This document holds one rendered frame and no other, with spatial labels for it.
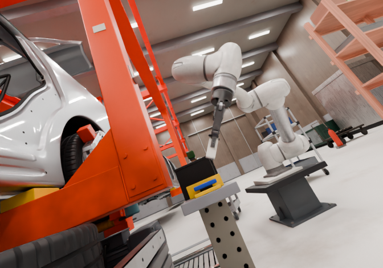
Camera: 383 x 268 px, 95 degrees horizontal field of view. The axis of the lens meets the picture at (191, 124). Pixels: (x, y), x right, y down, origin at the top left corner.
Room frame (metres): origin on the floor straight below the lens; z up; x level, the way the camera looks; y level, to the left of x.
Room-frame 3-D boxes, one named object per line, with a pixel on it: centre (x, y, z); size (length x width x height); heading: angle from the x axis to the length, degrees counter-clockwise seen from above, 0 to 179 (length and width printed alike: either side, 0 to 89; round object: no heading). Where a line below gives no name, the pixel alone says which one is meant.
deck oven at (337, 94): (6.89, -6.27, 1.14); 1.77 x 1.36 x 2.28; 9
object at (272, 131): (2.73, -1.16, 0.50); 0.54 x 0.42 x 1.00; 5
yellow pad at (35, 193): (0.74, 0.78, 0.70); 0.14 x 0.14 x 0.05; 5
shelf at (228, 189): (0.74, 0.05, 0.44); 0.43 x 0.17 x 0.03; 5
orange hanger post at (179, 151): (4.95, 0.90, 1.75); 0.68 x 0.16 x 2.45; 95
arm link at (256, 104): (1.12, -0.41, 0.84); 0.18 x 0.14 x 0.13; 162
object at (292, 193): (1.62, -0.50, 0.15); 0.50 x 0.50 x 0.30; 9
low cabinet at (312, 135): (8.99, -5.62, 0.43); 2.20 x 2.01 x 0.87; 9
